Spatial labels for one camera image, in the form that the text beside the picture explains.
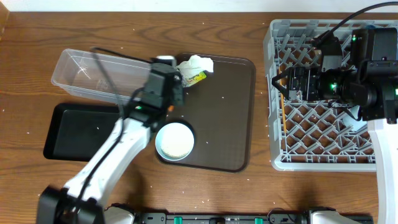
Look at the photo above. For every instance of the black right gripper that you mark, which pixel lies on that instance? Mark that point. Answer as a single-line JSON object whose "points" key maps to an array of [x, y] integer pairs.
{"points": [[292, 83]]}

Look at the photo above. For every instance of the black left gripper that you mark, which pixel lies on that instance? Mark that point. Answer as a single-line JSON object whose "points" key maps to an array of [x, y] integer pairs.
{"points": [[177, 90]]}

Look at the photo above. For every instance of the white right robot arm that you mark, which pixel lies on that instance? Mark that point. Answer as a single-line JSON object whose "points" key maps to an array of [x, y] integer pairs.
{"points": [[371, 85]]}

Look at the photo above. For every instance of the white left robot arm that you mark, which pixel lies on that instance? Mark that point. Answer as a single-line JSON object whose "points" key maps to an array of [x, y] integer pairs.
{"points": [[83, 198]]}

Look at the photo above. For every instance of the grey dishwasher rack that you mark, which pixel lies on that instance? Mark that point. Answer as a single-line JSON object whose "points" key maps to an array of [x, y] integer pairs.
{"points": [[321, 135]]}

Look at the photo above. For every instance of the black waste bin tray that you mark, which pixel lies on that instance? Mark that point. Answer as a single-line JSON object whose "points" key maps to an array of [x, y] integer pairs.
{"points": [[77, 131]]}

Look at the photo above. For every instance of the wooden chopstick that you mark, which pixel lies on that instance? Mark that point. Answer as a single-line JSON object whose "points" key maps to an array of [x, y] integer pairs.
{"points": [[283, 115]]}

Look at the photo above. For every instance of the crumpled white tissue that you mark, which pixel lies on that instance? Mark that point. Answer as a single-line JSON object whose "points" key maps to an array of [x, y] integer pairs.
{"points": [[196, 64]]}

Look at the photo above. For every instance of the crumpled foil snack wrapper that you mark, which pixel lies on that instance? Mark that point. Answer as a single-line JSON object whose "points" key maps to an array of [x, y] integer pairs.
{"points": [[190, 81]]}

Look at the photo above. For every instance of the clear plastic container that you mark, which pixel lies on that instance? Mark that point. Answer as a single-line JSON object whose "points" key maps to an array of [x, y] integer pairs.
{"points": [[78, 74]]}

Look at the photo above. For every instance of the light blue rice bowl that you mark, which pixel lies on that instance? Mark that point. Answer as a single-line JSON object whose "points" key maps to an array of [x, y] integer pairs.
{"points": [[174, 141]]}

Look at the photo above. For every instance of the brown serving tray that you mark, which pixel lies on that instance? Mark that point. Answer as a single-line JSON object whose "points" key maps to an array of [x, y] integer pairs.
{"points": [[219, 111]]}

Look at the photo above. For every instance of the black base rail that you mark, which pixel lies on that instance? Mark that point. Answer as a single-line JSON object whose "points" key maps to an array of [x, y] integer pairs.
{"points": [[121, 213]]}

